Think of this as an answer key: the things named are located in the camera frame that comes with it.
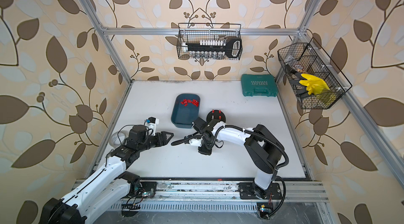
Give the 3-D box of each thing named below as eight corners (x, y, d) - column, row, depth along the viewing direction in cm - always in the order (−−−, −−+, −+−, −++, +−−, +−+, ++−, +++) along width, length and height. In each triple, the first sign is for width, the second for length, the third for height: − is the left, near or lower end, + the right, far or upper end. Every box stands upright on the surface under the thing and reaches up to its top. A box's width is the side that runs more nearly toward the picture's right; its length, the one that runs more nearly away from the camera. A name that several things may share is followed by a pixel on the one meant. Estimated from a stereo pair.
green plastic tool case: (243, 98, 113) (245, 92, 109) (240, 79, 126) (241, 73, 121) (279, 98, 113) (282, 92, 109) (271, 79, 126) (274, 73, 121)
